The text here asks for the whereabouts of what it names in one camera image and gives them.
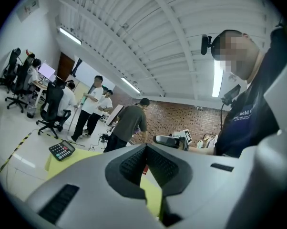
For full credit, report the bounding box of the wooden office desk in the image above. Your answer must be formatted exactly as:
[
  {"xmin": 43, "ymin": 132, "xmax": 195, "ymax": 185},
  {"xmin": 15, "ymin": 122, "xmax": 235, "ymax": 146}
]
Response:
[{"xmin": 32, "ymin": 80, "xmax": 49, "ymax": 105}]

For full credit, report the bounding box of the person's navy t-shirt torso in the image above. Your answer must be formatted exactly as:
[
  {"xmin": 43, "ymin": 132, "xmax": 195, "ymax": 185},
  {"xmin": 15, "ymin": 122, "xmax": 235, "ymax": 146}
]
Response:
[{"xmin": 214, "ymin": 25, "xmax": 287, "ymax": 158}]

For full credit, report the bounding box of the clothes rack with garments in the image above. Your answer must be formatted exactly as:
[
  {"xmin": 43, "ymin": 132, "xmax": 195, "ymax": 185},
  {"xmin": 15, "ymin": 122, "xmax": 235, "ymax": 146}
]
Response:
[{"xmin": 196, "ymin": 133, "xmax": 218, "ymax": 149}]

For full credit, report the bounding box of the yellow-green cloth covered table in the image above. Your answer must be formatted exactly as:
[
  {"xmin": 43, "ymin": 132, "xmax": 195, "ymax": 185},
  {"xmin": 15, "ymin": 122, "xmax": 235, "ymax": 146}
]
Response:
[{"xmin": 44, "ymin": 146, "xmax": 164, "ymax": 222}]

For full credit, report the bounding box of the dark waste bin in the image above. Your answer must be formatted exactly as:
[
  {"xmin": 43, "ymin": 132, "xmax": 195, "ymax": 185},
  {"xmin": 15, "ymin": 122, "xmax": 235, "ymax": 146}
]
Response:
[{"xmin": 26, "ymin": 104, "xmax": 38, "ymax": 119}]

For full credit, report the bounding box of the brown wooden door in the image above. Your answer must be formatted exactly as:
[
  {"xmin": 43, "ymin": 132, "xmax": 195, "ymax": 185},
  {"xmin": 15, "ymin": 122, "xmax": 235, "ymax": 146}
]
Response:
[{"xmin": 56, "ymin": 52, "xmax": 76, "ymax": 82}]

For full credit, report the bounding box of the black calculator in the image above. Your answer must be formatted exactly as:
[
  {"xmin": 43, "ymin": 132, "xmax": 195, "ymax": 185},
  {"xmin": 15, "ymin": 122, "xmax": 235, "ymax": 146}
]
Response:
[{"xmin": 48, "ymin": 140, "xmax": 76, "ymax": 162}]

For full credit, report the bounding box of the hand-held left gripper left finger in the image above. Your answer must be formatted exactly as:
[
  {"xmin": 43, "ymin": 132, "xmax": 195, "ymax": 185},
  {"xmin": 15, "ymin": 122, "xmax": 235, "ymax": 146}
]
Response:
[{"xmin": 24, "ymin": 143, "xmax": 166, "ymax": 229}]

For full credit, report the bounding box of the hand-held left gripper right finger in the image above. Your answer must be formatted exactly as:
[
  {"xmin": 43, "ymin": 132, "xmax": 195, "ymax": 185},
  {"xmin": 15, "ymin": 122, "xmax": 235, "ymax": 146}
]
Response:
[{"xmin": 146, "ymin": 143, "xmax": 245, "ymax": 229}]

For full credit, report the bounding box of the leaning white board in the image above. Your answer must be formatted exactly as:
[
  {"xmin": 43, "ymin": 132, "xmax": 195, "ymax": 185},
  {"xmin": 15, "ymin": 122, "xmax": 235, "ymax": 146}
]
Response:
[{"xmin": 108, "ymin": 104, "xmax": 125, "ymax": 126}]

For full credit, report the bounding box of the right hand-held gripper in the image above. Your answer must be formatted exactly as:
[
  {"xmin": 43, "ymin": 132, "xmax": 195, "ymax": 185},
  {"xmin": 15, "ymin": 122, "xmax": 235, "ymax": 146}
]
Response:
[{"xmin": 153, "ymin": 128, "xmax": 195, "ymax": 152}]

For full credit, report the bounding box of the lit computer monitor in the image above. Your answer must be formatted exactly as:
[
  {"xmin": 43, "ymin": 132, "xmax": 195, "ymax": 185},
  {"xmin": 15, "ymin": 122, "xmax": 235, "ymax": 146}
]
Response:
[{"xmin": 38, "ymin": 63, "xmax": 56, "ymax": 79}]

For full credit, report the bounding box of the long ceiling light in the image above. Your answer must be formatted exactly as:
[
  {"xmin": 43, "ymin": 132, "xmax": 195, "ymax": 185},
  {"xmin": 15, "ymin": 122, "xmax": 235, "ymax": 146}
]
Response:
[
  {"xmin": 121, "ymin": 77, "xmax": 142, "ymax": 94},
  {"xmin": 59, "ymin": 27, "xmax": 82, "ymax": 45},
  {"xmin": 212, "ymin": 59, "xmax": 224, "ymax": 98}
]

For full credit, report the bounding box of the black chest-mounted device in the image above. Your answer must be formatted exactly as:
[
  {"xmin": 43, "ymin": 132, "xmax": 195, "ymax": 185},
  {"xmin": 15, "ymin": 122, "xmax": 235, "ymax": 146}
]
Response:
[{"xmin": 220, "ymin": 84, "xmax": 242, "ymax": 106}]

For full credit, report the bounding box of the black head-mounted camera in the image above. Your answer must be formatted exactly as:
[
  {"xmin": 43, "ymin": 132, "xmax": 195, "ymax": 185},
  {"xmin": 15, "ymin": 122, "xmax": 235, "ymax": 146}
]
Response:
[{"xmin": 200, "ymin": 33, "xmax": 217, "ymax": 56}]

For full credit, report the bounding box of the black chest device cable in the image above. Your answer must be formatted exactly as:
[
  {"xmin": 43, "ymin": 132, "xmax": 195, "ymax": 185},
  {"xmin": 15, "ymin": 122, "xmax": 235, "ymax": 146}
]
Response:
[{"xmin": 219, "ymin": 102, "xmax": 227, "ymax": 130}]

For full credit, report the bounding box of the person's head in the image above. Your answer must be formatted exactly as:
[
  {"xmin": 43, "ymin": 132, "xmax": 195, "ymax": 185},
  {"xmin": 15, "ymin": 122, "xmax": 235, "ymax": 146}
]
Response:
[{"xmin": 213, "ymin": 29, "xmax": 265, "ymax": 82}]

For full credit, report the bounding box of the white wall notice panel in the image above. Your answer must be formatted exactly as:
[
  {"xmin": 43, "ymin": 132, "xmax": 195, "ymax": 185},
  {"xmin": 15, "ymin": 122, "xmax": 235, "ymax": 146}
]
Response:
[{"xmin": 15, "ymin": 0, "xmax": 41, "ymax": 23}]

